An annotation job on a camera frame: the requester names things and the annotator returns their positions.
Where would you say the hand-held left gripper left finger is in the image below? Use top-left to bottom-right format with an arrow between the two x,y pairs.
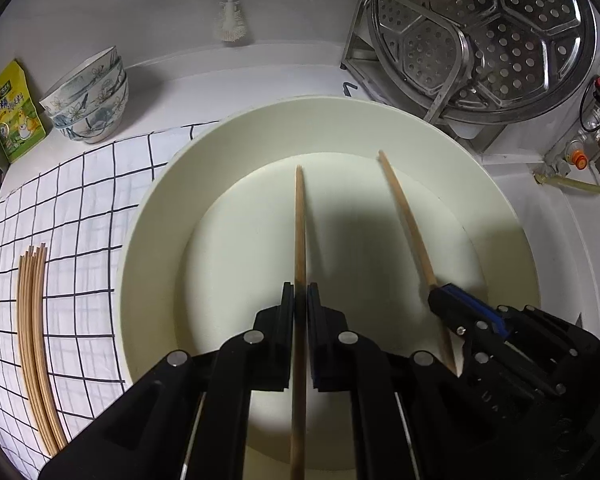
37,282 -> 296,480

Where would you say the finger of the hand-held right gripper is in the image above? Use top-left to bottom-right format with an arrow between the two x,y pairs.
428,287 -> 501,343
442,283 -> 511,337

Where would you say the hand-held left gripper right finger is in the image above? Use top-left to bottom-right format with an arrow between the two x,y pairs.
306,282 -> 531,480

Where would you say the wooden chopstick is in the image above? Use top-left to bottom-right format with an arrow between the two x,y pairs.
377,149 -> 458,377
289,165 -> 308,480

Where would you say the cream round basin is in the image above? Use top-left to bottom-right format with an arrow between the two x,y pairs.
114,97 -> 540,466

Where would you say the bundle of wooden chopsticks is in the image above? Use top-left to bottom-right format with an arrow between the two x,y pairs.
16,242 -> 70,458

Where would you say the grey gas valve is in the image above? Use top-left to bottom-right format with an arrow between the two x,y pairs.
542,137 -> 593,177

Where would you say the white black checked cloth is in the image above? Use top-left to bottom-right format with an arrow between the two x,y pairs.
0,121 -> 221,471

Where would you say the floral porcelain bowl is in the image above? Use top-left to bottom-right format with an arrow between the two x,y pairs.
47,67 -> 129,128
39,46 -> 126,116
55,80 -> 130,145

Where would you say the perforated steel steamer tray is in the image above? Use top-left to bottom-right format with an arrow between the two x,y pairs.
367,0 -> 598,123

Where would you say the white bottle brush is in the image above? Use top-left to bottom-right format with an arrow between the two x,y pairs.
212,0 -> 248,43

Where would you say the yellow green seasoning packet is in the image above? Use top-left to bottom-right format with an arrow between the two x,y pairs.
0,60 -> 47,165

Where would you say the black cable loop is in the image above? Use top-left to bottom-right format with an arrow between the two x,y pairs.
581,77 -> 600,135

